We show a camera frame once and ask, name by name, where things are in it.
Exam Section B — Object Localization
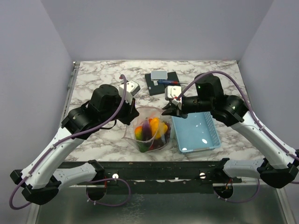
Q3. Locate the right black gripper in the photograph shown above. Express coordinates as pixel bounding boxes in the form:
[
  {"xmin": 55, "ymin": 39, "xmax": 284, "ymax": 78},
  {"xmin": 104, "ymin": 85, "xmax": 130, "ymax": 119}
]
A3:
[{"xmin": 161, "ymin": 96, "xmax": 213, "ymax": 119}]

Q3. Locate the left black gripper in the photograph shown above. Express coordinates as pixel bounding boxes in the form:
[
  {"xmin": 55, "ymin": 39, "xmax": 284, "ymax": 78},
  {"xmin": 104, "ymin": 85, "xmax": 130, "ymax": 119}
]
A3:
[{"xmin": 100, "ymin": 93, "xmax": 140, "ymax": 125}]

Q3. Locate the yellow bell pepper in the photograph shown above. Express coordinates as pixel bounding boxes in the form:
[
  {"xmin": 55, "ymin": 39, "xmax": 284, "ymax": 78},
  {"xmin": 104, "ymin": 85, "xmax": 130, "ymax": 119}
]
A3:
[{"xmin": 150, "ymin": 118, "xmax": 168, "ymax": 139}]

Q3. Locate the clear pink zip top bag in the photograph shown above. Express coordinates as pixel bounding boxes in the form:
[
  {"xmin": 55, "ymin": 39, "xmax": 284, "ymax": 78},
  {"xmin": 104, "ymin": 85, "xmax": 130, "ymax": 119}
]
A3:
[{"xmin": 122, "ymin": 106, "xmax": 172, "ymax": 153}]

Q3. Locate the blue plastic basket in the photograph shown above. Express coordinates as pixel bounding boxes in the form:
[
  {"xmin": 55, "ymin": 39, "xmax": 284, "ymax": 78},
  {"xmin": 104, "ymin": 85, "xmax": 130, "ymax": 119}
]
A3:
[{"xmin": 172, "ymin": 112, "xmax": 221, "ymax": 154}]

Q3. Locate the purple grape bunch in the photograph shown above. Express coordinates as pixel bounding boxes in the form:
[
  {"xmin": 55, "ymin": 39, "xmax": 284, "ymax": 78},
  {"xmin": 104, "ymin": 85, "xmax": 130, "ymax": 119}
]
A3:
[{"xmin": 151, "ymin": 122, "xmax": 171, "ymax": 149}]

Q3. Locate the green leafy vegetable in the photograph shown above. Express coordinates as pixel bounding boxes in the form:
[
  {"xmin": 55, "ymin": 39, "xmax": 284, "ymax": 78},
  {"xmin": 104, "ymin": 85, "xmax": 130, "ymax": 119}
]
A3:
[{"xmin": 135, "ymin": 126, "xmax": 150, "ymax": 153}]

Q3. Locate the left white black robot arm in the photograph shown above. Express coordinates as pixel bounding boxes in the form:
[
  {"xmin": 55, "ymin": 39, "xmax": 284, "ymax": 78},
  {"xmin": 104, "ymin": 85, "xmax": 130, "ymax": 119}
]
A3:
[{"xmin": 10, "ymin": 81, "xmax": 140, "ymax": 205}]

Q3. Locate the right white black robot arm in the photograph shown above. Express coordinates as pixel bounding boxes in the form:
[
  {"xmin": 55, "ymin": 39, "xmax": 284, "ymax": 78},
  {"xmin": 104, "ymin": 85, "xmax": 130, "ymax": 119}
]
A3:
[{"xmin": 163, "ymin": 71, "xmax": 299, "ymax": 189}]

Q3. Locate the black flat box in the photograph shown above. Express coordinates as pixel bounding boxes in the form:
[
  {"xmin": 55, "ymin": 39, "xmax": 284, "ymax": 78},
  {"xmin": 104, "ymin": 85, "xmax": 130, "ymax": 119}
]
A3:
[
  {"xmin": 164, "ymin": 71, "xmax": 181, "ymax": 89},
  {"xmin": 145, "ymin": 73, "xmax": 165, "ymax": 96}
]

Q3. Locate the blue red screwdriver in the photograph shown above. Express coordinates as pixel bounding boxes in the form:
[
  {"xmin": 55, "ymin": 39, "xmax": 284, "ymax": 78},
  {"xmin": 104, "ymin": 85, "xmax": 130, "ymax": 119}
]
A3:
[{"xmin": 157, "ymin": 80, "xmax": 187, "ymax": 85}]

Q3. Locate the small grey white box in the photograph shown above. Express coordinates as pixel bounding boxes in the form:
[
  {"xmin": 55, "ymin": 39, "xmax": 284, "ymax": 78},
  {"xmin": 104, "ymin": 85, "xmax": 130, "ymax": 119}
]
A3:
[{"xmin": 150, "ymin": 70, "xmax": 168, "ymax": 81}]

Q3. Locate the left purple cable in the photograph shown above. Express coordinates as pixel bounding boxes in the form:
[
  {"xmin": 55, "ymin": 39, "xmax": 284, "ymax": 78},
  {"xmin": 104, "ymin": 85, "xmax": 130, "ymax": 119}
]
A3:
[{"xmin": 9, "ymin": 74, "xmax": 131, "ymax": 210}]

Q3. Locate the purple cable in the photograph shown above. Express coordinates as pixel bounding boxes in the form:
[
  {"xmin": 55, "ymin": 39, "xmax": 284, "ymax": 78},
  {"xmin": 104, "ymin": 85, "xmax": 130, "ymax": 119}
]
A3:
[
  {"xmin": 174, "ymin": 71, "xmax": 299, "ymax": 203},
  {"xmin": 9, "ymin": 74, "xmax": 131, "ymax": 210}
]

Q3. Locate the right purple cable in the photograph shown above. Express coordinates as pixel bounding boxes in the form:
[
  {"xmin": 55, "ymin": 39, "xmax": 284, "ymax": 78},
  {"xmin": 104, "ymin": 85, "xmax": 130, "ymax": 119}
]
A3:
[{"xmin": 174, "ymin": 71, "xmax": 299, "ymax": 203}]

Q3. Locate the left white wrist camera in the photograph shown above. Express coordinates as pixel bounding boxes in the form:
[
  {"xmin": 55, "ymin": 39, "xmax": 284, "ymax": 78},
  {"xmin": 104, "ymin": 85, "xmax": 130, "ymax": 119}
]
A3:
[{"xmin": 118, "ymin": 74, "xmax": 141, "ymax": 105}]

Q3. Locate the black mounting rail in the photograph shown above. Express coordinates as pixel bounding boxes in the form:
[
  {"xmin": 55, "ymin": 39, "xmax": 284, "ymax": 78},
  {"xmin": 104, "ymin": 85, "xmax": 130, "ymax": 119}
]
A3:
[{"xmin": 61, "ymin": 161, "xmax": 243, "ymax": 195}]

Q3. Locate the aluminium side rail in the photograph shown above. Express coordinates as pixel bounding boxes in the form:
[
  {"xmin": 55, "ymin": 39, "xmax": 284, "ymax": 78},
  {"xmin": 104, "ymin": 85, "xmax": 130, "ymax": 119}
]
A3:
[{"xmin": 58, "ymin": 61, "xmax": 80, "ymax": 128}]

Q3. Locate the aluminium front rail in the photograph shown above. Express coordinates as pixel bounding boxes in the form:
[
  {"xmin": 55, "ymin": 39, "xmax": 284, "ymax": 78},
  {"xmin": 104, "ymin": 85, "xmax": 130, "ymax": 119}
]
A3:
[{"xmin": 241, "ymin": 177, "xmax": 268, "ymax": 185}]

